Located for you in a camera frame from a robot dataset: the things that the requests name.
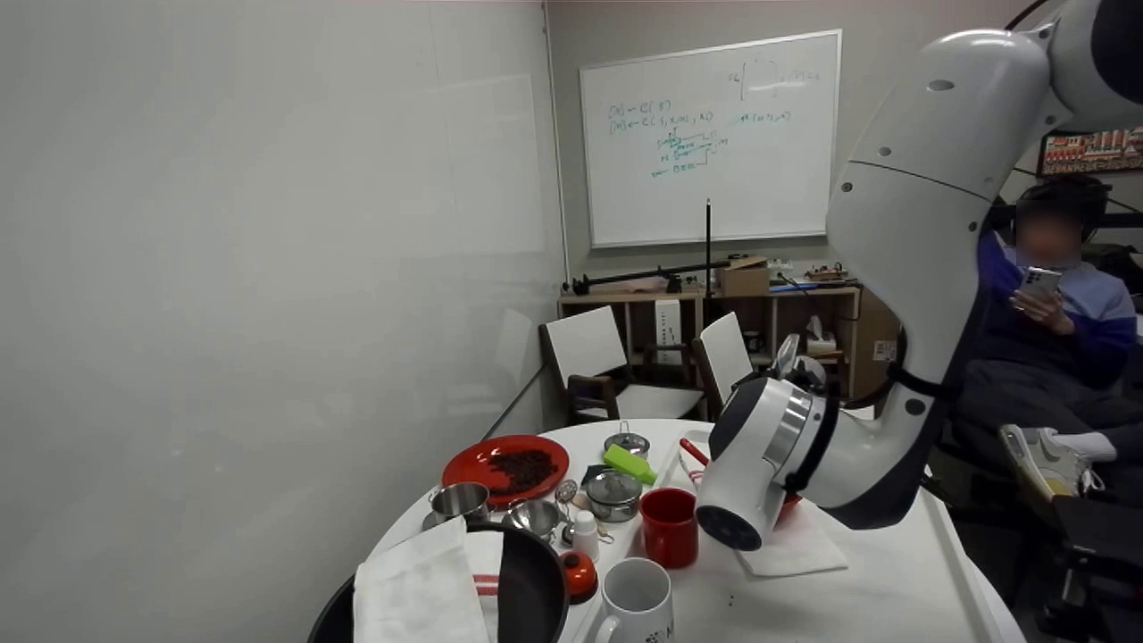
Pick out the small red round object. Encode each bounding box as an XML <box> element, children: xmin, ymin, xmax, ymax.
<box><xmin>557</xmin><ymin>546</ymin><xmax>605</xmax><ymax>609</ymax></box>

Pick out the white chair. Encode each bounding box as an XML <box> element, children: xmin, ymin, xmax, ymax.
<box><xmin>697</xmin><ymin>309</ymin><xmax>764</xmax><ymax>423</ymax></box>
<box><xmin>545</xmin><ymin>304</ymin><xmax>709</xmax><ymax>423</ymax></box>

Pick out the colourful wall poster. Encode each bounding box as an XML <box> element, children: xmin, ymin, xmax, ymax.
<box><xmin>1032</xmin><ymin>121</ymin><xmax>1143</xmax><ymax>181</ymax></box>

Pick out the thin black leaning rod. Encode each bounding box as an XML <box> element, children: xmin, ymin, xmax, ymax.
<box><xmin>479</xmin><ymin>366</ymin><xmax>557</xmax><ymax>447</ymax></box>

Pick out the seated person in blue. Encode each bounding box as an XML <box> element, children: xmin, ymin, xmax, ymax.
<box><xmin>952</xmin><ymin>175</ymin><xmax>1143</xmax><ymax>506</ymax></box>

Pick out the small round metal lid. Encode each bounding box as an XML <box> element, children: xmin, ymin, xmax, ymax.
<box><xmin>601</xmin><ymin>430</ymin><xmax>655</xmax><ymax>465</ymax></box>

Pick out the round metal tin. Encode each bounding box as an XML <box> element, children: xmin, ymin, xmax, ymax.
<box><xmin>578</xmin><ymin>462</ymin><xmax>647</xmax><ymax>524</ymax></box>

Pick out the red mug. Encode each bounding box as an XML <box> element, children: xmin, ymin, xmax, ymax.
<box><xmin>641</xmin><ymin>487</ymin><xmax>704</xmax><ymax>572</ymax></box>

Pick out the small cardboard box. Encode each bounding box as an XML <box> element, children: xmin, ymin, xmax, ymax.
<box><xmin>715</xmin><ymin>253</ymin><xmax>777</xmax><ymax>298</ymax></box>

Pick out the small white bottle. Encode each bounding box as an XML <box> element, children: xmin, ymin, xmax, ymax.
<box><xmin>568</xmin><ymin>506</ymin><xmax>605</xmax><ymax>564</ymax></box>

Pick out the white folded cloth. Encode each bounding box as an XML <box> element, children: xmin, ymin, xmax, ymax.
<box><xmin>352</xmin><ymin>515</ymin><xmax>511</xmax><ymax>643</ymax></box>

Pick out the wooden shelf unit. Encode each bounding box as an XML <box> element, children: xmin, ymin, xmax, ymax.
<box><xmin>557</xmin><ymin>279</ymin><xmax>866</xmax><ymax>403</ymax></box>

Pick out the whiteboard with writing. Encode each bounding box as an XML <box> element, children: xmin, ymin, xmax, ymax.
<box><xmin>578</xmin><ymin>27</ymin><xmax>848</xmax><ymax>253</ymax></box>

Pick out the black tripod pole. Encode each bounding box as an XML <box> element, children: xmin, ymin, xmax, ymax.
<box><xmin>568</xmin><ymin>200</ymin><xmax>717</xmax><ymax>300</ymax></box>

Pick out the white mug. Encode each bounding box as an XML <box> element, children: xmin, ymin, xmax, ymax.
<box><xmin>587</xmin><ymin>554</ymin><xmax>678</xmax><ymax>643</ymax></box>

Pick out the green plastic piece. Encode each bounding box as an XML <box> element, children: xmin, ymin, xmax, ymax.
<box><xmin>601</xmin><ymin>444</ymin><xmax>662</xmax><ymax>489</ymax></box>

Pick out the brown cardboard panel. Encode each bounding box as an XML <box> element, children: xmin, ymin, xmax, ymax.
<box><xmin>855</xmin><ymin>284</ymin><xmax>911</xmax><ymax>403</ymax></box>

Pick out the wide red bowl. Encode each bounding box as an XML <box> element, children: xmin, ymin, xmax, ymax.
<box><xmin>439</xmin><ymin>434</ymin><xmax>576</xmax><ymax>511</ymax></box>

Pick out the small metal cup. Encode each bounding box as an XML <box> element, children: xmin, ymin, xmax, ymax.
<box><xmin>426</xmin><ymin>483</ymin><xmax>495</xmax><ymax>528</ymax></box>
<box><xmin>504</xmin><ymin>497</ymin><xmax>573</xmax><ymax>546</ymax></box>

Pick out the black curved object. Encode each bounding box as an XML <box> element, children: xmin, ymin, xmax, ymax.
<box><xmin>495</xmin><ymin>523</ymin><xmax>573</xmax><ymax>643</ymax></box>

